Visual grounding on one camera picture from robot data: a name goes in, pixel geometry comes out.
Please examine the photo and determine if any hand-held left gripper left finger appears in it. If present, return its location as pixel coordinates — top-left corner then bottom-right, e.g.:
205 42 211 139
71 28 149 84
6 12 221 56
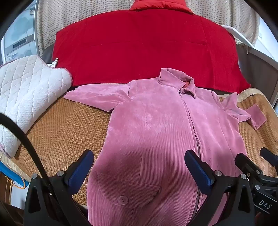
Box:
23 150 95 226

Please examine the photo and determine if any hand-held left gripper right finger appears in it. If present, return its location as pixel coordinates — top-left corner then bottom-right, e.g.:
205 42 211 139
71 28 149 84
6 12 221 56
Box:
184 149 255 226

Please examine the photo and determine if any red blanket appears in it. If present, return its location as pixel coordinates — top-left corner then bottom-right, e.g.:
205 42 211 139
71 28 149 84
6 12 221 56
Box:
52 10 251 94

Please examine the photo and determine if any dark bed base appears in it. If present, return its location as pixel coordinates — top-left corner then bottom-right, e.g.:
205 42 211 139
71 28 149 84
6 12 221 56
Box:
236 42 278 102

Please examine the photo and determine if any white appliance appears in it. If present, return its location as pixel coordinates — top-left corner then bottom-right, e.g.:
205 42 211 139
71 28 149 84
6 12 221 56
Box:
1 4 40 66

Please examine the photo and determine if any white shelf board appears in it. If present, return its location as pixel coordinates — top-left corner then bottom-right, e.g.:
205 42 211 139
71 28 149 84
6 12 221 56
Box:
220 24 260 48

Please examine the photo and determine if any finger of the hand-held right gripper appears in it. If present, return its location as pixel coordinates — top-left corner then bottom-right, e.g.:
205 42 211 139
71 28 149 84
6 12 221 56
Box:
235 153 265 188
260 147 278 172

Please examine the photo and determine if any beige dotted headboard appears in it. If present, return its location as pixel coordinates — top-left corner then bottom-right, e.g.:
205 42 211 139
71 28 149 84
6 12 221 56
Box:
35 0 261 55

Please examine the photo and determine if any blue plastic item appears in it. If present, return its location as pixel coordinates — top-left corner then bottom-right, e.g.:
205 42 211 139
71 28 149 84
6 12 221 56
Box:
0 161 28 188

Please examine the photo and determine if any red pillow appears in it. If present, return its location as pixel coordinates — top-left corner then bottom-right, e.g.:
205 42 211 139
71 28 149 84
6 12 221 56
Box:
130 0 194 14

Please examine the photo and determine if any white quilted pad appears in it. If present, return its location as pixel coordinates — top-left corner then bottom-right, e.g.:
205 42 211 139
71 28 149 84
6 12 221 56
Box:
0 54 73 157

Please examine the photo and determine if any pink corduroy jacket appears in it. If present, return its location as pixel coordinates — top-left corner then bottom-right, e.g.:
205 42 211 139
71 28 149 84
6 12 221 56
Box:
64 68 267 226

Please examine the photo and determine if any woven bamboo mat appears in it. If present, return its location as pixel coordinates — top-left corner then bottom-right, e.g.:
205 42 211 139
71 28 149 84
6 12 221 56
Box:
13 87 278 209

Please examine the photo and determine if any black cable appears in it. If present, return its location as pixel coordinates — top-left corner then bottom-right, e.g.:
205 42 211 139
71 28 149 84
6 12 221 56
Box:
0 113 59 226

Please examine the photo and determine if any orange cable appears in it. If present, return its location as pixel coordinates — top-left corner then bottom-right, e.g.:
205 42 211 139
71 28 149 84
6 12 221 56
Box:
5 176 26 205

